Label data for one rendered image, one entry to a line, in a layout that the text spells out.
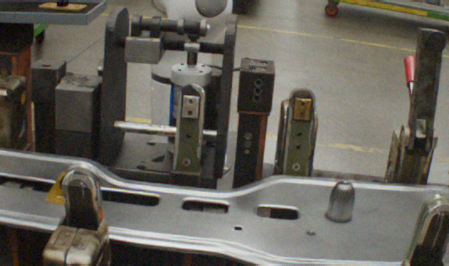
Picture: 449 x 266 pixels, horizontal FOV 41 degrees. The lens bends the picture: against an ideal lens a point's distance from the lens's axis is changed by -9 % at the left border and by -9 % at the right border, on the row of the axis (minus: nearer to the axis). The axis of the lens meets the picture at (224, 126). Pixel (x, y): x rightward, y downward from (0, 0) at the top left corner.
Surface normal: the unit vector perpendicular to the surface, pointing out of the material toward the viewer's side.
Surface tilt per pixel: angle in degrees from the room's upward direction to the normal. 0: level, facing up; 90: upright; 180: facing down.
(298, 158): 78
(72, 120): 90
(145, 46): 90
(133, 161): 0
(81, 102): 90
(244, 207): 0
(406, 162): 90
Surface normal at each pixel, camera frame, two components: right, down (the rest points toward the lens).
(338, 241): 0.07, -0.93
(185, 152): -0.04, 0.16
